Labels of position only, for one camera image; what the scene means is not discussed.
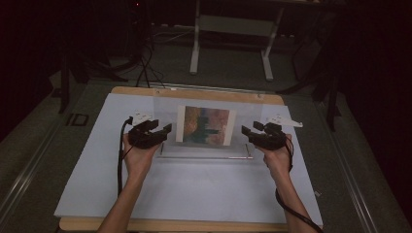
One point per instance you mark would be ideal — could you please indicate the black metal stand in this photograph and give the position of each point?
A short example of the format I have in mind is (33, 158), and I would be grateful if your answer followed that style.
(64, 84)
(332, 97)

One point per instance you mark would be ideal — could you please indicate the clear acrylic photo frame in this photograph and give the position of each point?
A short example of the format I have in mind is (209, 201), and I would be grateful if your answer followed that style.
(162, 110)

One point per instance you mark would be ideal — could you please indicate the person's right hand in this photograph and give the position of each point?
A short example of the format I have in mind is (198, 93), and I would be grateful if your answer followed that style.
(277, 161)

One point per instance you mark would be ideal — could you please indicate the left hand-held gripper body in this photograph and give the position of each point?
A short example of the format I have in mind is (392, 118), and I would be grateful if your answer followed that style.
(142, 139)

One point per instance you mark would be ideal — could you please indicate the white metal desk frame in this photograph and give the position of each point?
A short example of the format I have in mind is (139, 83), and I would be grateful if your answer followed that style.
(234, 26)

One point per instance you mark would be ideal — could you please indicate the metal floor rail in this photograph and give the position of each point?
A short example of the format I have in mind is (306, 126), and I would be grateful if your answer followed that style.
(353, 181)
(22, 184)

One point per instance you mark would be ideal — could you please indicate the white power strip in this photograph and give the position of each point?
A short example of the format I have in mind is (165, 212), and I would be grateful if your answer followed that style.
(176, 27)

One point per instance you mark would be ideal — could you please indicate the landscape photo print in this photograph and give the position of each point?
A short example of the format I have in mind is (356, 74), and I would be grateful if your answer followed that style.
(206, 125)

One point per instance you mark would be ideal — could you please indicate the small white tag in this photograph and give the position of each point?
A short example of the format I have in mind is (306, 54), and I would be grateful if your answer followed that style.
(317, 193)

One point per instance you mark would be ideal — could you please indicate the pale blue table mat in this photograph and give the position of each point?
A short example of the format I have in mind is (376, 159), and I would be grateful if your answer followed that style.
(200, 194)

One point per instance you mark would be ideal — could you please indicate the black rectangular floor socket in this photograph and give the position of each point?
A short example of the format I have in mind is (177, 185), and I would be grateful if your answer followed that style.
(77, 119)

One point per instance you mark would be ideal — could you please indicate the person's left hand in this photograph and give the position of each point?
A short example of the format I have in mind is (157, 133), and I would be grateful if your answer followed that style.
(139, 160)

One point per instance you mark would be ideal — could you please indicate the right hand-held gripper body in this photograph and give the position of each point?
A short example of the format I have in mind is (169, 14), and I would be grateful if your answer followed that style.
(270, 140)

